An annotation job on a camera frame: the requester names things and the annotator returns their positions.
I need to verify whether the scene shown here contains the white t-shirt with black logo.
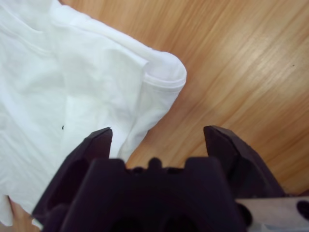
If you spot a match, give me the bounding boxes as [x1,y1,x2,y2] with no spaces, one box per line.
[0,0,188,229]

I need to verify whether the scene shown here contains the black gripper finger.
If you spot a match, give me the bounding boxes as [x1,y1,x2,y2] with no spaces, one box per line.
[203,125,286,199]
[31,127,113,232]

